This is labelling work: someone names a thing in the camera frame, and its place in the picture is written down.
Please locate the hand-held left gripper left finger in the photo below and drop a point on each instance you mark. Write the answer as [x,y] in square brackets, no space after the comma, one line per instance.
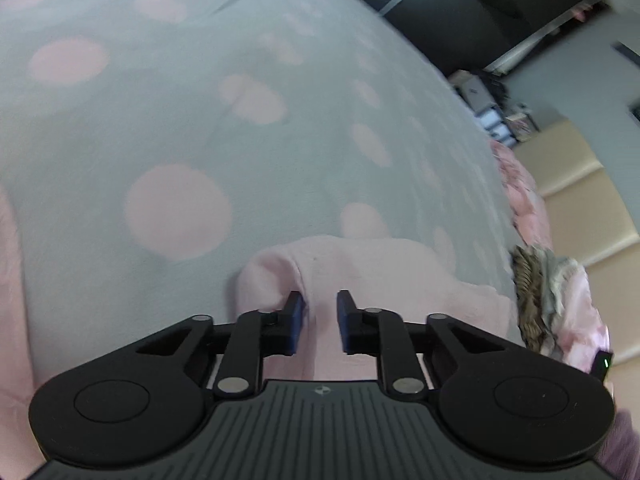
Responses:
[296,322]

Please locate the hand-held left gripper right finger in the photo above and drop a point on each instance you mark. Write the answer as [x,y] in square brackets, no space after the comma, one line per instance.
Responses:
[345,322]

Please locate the pink fleece cloth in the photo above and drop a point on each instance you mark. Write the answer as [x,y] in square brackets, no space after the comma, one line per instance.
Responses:
[400,280]

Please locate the person's mauve clothing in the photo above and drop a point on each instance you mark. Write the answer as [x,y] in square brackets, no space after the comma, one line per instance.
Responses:
[625,442]

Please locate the brown patterned garment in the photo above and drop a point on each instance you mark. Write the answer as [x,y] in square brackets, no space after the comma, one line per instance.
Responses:
[532,295]

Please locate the beige padded headboard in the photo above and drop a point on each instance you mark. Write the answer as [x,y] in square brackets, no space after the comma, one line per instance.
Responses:
[590,200]

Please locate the pink patterned pillow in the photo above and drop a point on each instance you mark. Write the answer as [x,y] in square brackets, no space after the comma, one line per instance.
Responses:
[522,195]

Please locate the grey pink-dotted bedspread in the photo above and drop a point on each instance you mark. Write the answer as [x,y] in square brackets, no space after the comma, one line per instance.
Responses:
[200,110]

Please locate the white nightstand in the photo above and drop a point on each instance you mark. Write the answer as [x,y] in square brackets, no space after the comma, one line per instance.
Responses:
[487,120]

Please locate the black bag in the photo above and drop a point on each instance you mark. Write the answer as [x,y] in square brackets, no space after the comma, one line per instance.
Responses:
[495,87]

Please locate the black sliding-door wardrobe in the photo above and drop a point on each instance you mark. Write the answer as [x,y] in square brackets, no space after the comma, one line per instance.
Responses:
[475,10]

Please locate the picture frame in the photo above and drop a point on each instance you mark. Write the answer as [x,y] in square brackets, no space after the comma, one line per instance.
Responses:
[522,125]

